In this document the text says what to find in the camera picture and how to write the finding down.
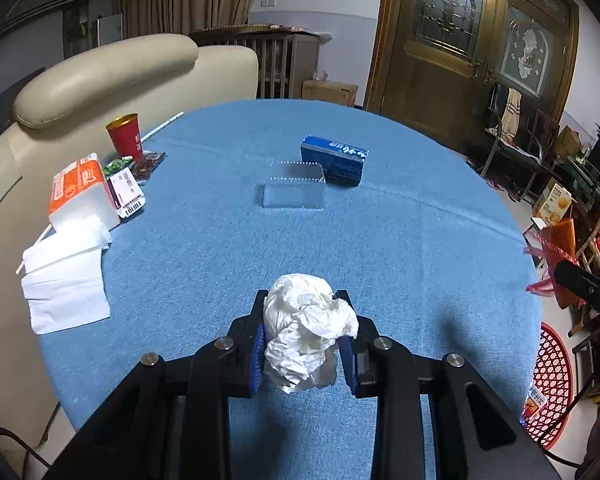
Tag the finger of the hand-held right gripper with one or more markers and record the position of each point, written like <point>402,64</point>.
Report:
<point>587,285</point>

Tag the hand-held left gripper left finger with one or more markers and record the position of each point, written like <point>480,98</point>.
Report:
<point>256,357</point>

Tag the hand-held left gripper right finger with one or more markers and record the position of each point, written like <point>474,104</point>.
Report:
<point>347,362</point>

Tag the orange bag with red tassels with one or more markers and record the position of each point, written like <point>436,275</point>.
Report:
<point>560,245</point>

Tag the orange printed carton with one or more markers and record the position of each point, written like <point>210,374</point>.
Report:
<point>552,202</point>

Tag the blue tablecloth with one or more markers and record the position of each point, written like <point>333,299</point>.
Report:
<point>405,260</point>

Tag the dark wooden chair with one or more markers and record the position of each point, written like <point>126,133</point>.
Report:
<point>517,152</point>

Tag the clear plastic box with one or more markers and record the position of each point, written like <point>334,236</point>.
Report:
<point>295,190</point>

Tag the striped cloth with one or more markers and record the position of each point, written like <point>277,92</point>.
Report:
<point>511,110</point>

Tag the blue box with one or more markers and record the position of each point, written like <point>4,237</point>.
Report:
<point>335,160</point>

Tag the flat white tissue sheets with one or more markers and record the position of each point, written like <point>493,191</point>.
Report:
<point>65,285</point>

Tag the purple and white box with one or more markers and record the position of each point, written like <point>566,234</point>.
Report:
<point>126,192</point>

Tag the dark red snack packet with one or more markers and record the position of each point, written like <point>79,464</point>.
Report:
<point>149,165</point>

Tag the green snack packet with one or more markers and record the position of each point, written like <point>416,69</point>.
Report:
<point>117,166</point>

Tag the orange tissue pack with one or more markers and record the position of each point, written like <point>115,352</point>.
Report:
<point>77,187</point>

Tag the white straw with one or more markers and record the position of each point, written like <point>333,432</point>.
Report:
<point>162,125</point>

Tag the red paper cup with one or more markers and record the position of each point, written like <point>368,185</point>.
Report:
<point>126,140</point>

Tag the wooden stained glass door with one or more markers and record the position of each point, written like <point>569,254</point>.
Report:
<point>430,85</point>

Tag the brown cardboard box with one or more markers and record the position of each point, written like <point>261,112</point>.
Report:
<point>330,92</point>

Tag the wooden slatted cabinet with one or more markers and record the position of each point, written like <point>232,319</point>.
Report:
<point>280,60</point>

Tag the beige leather sofa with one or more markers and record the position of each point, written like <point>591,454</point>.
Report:
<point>105,70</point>

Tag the white board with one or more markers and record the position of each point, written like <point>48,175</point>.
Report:
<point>110,30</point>

